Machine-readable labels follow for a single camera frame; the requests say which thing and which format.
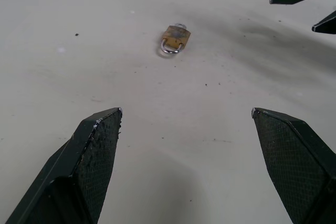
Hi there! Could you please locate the brass padlock with steel shackle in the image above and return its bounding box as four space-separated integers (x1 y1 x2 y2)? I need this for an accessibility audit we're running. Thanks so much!
159 25 192 56

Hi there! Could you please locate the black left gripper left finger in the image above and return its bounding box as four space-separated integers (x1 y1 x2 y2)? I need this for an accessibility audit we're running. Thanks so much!
5 107 123 224

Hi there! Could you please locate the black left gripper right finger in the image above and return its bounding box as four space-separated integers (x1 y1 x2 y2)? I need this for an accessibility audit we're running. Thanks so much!
251 107 336 224

